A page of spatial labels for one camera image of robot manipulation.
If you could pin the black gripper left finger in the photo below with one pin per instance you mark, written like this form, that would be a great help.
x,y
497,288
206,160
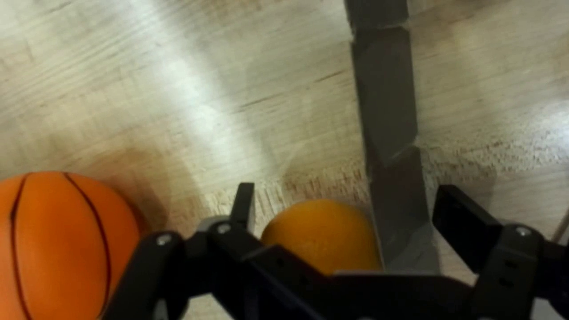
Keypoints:
x,y
195,272

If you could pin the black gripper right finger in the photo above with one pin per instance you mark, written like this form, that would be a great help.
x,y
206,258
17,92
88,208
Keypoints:
x,y
521,272

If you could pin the orange fruit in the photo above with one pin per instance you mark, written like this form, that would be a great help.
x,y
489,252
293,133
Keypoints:
x,y
321,236

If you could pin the orange mini basketball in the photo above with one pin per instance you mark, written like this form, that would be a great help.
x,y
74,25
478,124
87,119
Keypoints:
x,y
53,249

